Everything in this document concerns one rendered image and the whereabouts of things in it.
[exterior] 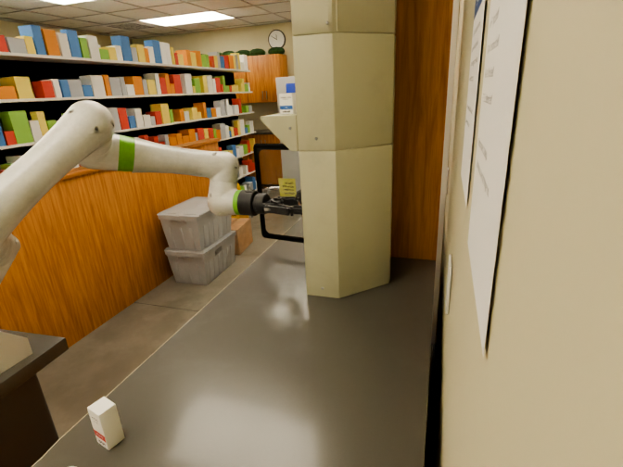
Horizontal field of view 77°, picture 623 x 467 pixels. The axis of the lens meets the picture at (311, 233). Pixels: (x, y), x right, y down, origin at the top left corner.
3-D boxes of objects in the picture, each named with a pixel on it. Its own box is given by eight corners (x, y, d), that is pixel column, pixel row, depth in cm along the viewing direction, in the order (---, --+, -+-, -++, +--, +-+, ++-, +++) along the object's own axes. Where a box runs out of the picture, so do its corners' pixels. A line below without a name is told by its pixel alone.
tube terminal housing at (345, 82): (395, 261, 150) (400, 40, 124) (382, 304, 122) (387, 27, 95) (332, 257, 158) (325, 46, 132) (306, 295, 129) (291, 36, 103)
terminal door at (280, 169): (326, 246, 156) (323, 144, 142) (261, 237, 168) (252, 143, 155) (327, 245, 156) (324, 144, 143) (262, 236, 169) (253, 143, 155)
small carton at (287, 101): (302, 112, 122) (301, 92, 120) (293, 113, 118) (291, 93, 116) (289, 112, 125) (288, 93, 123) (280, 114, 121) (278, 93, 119)
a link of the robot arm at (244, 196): (249, 213, 149) (238, 220, 141) (247, 183, 145) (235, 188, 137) (264, 214, 147) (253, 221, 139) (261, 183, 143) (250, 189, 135)
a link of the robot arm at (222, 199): (216, 215, 153) (199, 214, 142) (218, 183, 152) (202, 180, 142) (248, 218, 148) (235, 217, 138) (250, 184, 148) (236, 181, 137)
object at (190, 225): (237, 230, 383) (234, 197, 372) (203, 253, 330) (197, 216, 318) (200, 227, 396) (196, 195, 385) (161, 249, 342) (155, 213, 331)
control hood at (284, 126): (328, 137, 142) (327, 108, 139) (298, 151, 113) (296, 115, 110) (298, 138, 146) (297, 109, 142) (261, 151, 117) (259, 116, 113)
